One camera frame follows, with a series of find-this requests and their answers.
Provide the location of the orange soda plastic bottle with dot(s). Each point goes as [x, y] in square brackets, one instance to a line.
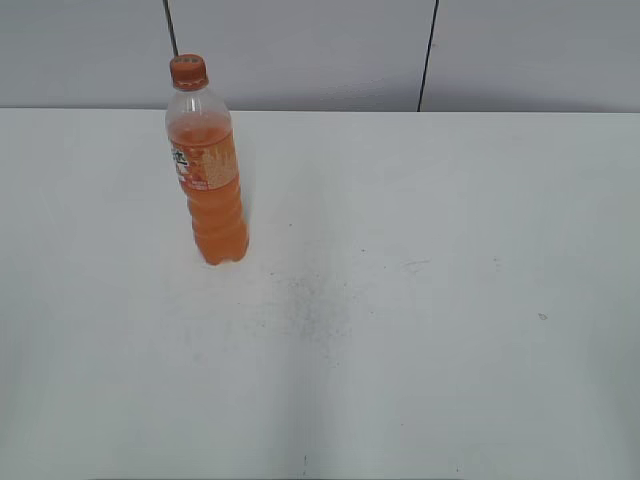
[200, 133]

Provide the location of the orange bottle cap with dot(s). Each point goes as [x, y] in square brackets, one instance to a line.
[188, 72]

